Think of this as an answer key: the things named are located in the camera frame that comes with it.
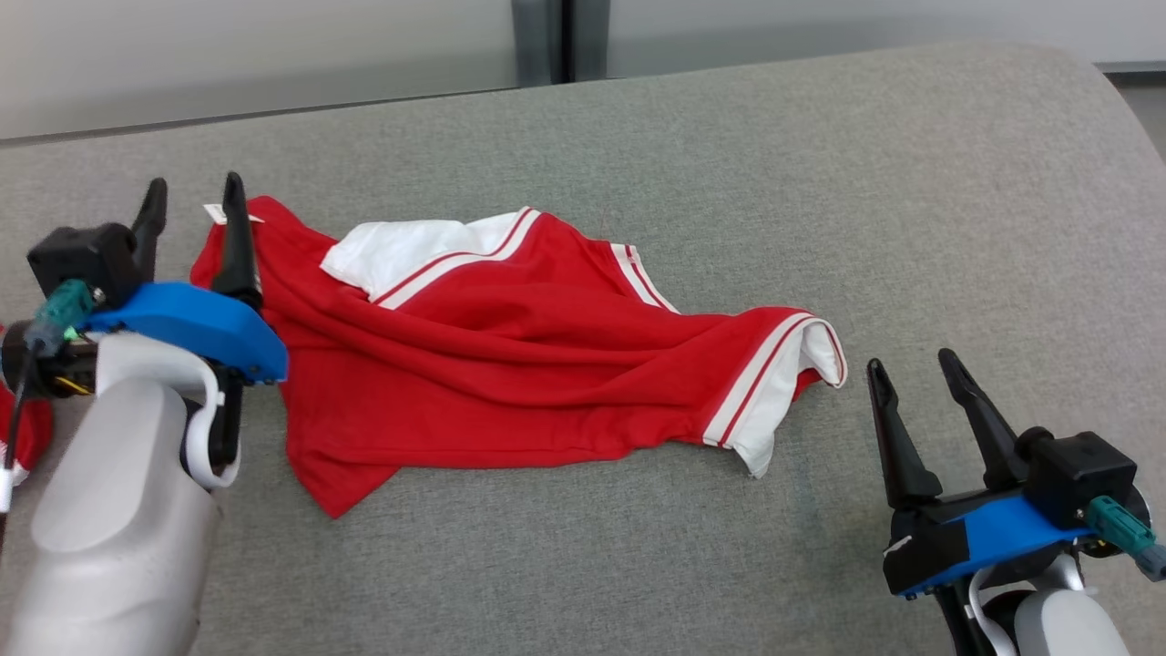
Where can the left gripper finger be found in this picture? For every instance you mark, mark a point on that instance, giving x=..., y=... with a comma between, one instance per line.
x=151, y=228
x=239, y=264

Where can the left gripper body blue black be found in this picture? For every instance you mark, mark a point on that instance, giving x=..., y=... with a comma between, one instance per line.
x=200, y=323

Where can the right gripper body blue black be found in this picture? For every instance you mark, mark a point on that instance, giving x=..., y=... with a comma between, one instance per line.
x=984, y=538

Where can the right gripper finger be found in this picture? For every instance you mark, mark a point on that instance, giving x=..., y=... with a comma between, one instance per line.
x=993, y=437
x=906, y=456

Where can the red shorts wide white stripe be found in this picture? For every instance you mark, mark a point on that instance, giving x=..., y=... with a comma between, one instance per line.
x=35, y=433

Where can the red basketball jersey white trim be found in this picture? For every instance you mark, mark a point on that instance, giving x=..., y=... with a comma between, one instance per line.
x=501, y=364

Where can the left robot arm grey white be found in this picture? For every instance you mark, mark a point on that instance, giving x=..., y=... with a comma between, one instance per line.
x=109, y=510

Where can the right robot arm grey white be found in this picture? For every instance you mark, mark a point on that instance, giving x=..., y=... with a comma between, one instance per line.
x=1066, y=629

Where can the grey fabric sofa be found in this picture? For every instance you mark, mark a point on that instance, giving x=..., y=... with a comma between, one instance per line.
x=638, y=565

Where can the grey metal partition post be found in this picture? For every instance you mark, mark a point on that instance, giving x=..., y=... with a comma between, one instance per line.
x=537, y=41

